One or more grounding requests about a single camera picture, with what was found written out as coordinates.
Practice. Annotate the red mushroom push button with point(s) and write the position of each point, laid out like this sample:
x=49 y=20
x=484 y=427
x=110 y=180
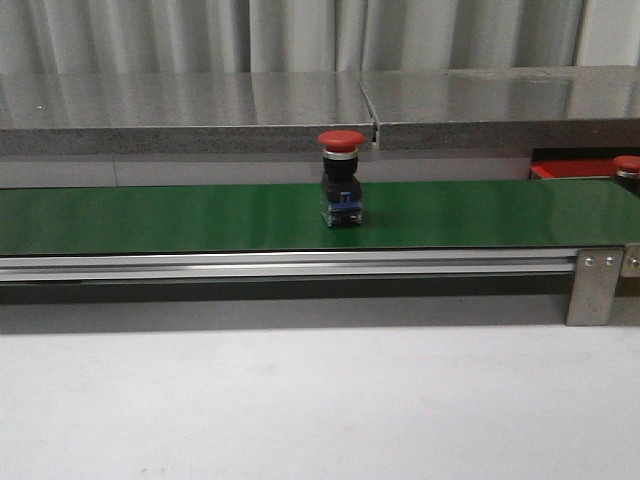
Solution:
x=342 y=193
x=627 y=172

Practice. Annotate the green conveyor belt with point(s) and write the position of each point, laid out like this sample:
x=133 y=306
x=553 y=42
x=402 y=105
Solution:
x=278 y=217

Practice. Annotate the right grey stone slab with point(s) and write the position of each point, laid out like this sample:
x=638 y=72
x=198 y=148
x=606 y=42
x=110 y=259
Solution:
x=515 y=108

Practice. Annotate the grey stone slab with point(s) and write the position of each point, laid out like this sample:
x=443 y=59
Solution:
x=515 y=108
x=185 y=113

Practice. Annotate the red plastic tray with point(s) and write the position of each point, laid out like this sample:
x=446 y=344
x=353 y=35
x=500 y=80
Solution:
x=573 y=169

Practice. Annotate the left grey stone slab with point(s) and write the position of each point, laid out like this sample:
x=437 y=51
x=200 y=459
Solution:
x=185 y=113

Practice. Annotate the conveyor end plate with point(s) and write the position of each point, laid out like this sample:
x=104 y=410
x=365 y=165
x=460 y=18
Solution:
x=629 y=282

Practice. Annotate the grey pleated curtain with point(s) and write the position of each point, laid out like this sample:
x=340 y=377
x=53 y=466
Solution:
x=67 y=37

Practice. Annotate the aluminium conveyor side rail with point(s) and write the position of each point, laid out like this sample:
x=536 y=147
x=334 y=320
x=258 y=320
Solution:
x=287 y=264

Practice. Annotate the metal conveyor support bracket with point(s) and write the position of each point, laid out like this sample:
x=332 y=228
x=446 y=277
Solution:
x=596 y=277

